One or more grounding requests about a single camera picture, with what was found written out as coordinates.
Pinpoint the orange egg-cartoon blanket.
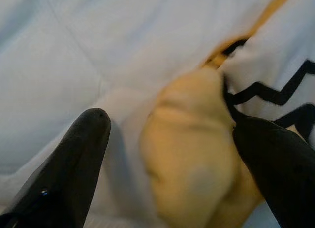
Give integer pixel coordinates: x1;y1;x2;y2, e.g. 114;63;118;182
139;0;315;228

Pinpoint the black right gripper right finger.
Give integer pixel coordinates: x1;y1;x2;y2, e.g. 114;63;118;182
232;116;315;228

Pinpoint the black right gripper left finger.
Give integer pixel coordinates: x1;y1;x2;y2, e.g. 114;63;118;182
0;108;111;228

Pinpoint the white bed sheet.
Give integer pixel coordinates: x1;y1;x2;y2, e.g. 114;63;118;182
0;0;284;228

